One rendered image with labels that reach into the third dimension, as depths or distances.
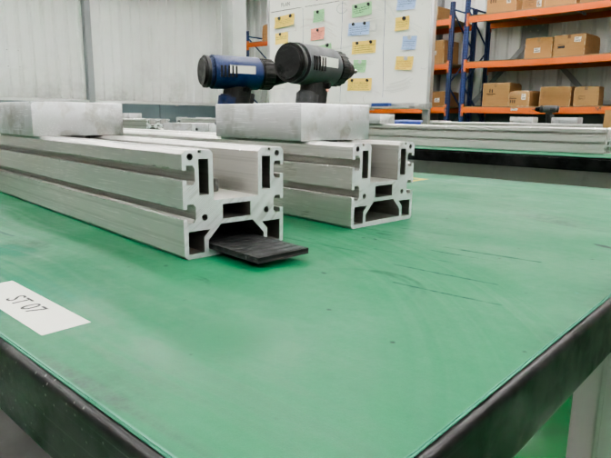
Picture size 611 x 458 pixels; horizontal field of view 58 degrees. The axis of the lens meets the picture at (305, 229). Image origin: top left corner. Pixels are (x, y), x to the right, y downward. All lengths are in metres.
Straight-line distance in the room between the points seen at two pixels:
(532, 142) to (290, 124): 1.59
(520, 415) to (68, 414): 0.20
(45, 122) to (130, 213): 0.24
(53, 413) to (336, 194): 0.39
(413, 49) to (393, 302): 3.52
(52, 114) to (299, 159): 0.30
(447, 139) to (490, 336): 1.95
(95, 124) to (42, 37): 12.61
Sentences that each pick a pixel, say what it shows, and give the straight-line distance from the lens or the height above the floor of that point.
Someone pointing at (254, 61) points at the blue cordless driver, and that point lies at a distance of 1.06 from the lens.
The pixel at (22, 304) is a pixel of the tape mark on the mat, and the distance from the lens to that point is 0.37.
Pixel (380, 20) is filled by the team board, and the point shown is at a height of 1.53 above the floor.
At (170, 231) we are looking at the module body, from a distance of 0.45.
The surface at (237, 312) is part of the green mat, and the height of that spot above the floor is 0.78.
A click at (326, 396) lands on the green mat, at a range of 0.23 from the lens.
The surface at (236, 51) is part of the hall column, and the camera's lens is 9.32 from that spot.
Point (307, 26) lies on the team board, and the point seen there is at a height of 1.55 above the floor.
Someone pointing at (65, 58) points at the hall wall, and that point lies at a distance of 13.44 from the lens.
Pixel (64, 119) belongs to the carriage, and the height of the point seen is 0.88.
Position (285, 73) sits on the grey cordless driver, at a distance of 0.85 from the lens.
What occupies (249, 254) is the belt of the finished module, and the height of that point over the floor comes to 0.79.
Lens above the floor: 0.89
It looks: 11 degrees down
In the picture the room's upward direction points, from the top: 1 degrees clockwise
